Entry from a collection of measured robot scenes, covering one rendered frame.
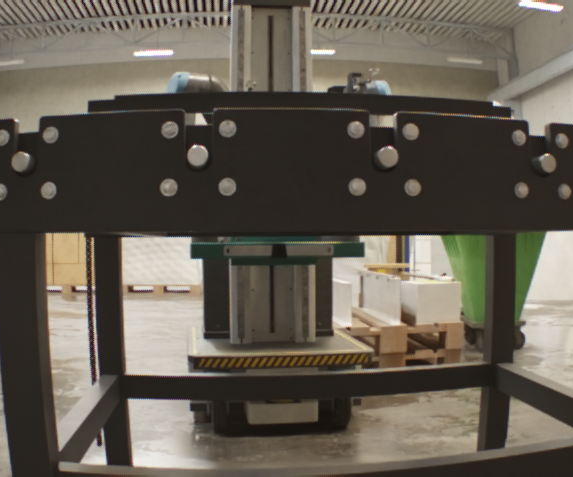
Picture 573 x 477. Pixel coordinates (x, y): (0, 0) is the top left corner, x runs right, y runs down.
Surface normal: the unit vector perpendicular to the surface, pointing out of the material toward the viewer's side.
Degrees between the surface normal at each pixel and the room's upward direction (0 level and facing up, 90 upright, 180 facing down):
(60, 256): 90
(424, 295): 90
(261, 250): 90
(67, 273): 90
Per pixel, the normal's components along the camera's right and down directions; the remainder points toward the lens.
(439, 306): 0.14, -0.01
